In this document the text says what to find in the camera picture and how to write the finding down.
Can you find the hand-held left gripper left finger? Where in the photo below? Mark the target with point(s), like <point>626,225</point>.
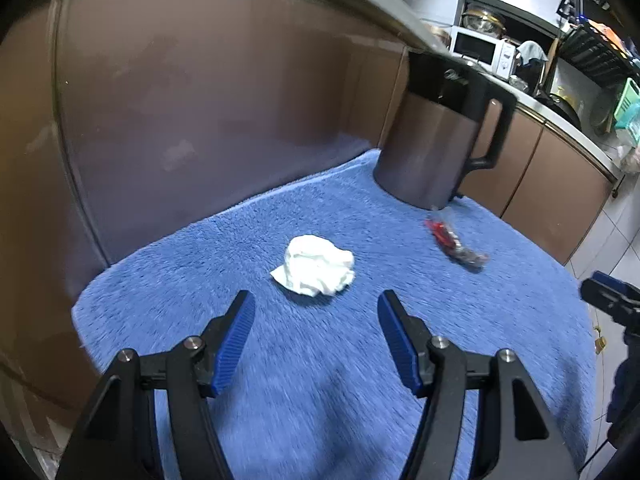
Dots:
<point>235,340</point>

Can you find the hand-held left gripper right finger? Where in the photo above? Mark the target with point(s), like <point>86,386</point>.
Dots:
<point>397,340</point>

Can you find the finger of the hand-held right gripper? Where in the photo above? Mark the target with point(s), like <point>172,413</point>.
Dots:
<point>610,300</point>
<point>617,282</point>

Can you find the white tissue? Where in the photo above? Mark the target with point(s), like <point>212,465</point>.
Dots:
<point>315,265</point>

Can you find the clear red wrapper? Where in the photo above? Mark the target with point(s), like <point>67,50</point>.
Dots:
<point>452,242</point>

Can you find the blue fluffy towel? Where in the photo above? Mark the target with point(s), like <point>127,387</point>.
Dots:
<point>310,400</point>

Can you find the hanging plastic bags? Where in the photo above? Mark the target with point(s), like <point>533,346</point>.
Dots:
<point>631,157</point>

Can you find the green plastic basket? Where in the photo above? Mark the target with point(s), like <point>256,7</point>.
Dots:
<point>627,105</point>

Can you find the black frying pan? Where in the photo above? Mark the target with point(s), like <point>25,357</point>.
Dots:
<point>562,110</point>

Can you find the black dish rack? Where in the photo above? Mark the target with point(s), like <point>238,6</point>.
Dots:
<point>595,55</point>

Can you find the wooden cutting board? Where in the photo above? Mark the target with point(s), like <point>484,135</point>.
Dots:
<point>550,60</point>

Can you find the brown kitchen counter cabinet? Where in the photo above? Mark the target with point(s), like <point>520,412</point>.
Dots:
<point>175,110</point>

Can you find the grey cloth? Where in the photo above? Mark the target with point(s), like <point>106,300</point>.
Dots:
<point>532,50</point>

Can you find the orange packet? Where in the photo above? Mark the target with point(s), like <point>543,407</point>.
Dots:
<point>607,32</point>

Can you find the white microwave oven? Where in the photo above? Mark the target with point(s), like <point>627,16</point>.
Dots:
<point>475,47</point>

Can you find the gold cooking pot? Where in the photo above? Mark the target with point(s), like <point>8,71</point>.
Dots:
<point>482,20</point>

